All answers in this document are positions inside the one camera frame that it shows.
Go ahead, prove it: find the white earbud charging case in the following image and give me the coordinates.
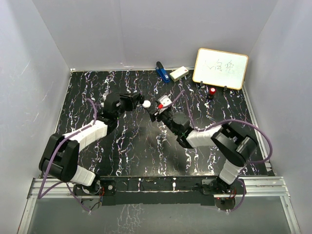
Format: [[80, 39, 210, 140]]
[[142, 100, 151, 109]]

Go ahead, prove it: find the black earbud charging case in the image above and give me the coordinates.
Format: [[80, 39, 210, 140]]
[[138, 94, 145, 105]]

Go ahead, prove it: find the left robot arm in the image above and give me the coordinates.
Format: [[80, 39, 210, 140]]
[[39, 92, 145, 195]]

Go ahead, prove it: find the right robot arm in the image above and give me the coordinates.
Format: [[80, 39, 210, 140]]
[[148, 109, 258, 194]]

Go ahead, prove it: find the small white box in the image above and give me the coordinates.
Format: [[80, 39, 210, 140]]
[[170, 66, 189, 82]]

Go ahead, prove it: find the blue stapler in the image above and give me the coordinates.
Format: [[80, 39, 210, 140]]
[[156, 61, 170, 83]]

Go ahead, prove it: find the red emergency stop button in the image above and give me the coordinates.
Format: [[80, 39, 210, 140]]
[[207, 87, 216, 100]]

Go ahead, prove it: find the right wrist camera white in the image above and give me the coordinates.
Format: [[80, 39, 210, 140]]
[[157, 95, 172, 109]]

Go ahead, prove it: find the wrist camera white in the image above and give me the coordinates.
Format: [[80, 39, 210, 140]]
[[100, 93, 109, 107], [157, 95, 172, 109]]

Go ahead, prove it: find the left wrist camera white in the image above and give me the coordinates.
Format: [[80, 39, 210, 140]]
[[100, 93, 109, 107]]

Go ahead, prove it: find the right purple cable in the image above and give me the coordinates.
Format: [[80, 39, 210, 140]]
[[170, 90, 273, 212]]

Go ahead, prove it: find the purple cable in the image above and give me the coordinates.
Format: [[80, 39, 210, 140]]
[[170, 90, 273, 212], [38, 98, 100, 212]]

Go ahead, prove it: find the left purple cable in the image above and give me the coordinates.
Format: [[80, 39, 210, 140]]
[[38, 98, 100, 212]]

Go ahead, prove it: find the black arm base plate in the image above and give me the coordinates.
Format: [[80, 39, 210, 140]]
[[74, 175, 246, 207]]

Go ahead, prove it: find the whiteboard with yellow frame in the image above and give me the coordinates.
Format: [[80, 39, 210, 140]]
[[192, 48, 249, 90]]

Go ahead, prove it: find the aluminium rail frame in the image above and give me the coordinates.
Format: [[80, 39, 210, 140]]
[[18, 176, 301, 234]]

